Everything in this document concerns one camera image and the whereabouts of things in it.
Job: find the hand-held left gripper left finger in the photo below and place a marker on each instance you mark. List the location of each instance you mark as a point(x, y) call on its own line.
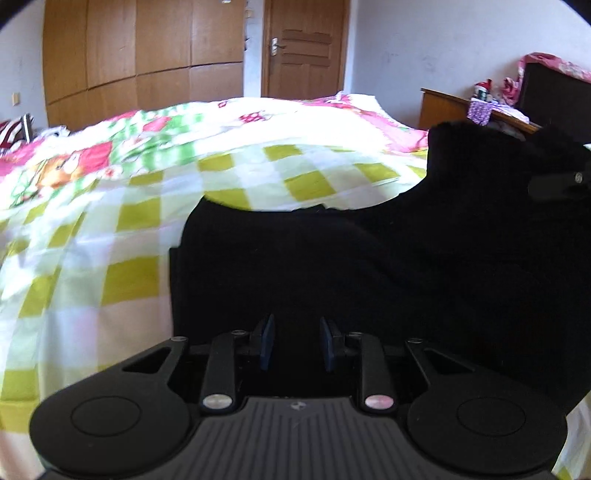
point(267, 342)

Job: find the wooden side cabinet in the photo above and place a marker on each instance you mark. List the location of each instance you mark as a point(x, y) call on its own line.
point(443, 108)

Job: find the pink floral cloth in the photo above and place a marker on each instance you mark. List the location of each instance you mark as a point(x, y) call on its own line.
point(547, 62)

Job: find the dark screen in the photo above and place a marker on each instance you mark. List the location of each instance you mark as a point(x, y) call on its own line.
point(554, 101)

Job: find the red white striped pillow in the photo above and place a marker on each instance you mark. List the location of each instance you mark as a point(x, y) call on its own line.
point(14, 134)

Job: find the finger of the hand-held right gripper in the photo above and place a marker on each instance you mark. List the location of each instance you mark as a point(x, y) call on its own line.
point(556, 185)

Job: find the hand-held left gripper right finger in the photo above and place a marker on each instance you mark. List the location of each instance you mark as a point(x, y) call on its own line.
point(328, 342)

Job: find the wooden wardrobe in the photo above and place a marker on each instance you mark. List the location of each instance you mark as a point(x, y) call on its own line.
point(138, 50)

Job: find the checked floral bed quilt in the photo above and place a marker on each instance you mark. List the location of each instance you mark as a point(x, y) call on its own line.
point(115, 221)

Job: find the purple patterned cloth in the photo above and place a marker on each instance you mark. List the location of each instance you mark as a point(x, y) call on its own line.
point(480, 113)

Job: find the wall socket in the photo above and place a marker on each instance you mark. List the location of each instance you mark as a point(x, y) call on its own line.
point(16, 98)

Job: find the wooden door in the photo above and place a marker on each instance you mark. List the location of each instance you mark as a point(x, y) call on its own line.
point(304, 50)

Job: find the santa toy figure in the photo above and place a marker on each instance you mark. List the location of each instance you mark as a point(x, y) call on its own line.
point(482, 90)

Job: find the black velvet sweater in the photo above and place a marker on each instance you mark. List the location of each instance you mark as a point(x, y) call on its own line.
point(369, 277)

